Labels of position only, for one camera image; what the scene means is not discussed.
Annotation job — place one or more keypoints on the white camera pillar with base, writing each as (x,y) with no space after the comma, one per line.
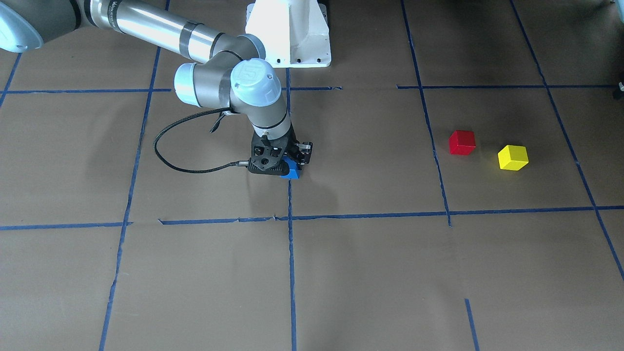
(295,33)

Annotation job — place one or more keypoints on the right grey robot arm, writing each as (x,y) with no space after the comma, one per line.
(224,74)

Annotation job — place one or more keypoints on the blue block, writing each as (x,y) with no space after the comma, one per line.
(294,170)

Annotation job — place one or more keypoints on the yellow block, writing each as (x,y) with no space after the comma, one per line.
(512,158)

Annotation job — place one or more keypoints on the red block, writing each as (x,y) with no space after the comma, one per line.
(462,142)

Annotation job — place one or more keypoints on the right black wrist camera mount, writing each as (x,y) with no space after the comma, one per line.
(271,162)

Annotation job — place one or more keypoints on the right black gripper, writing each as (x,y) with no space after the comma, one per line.
(305,152)

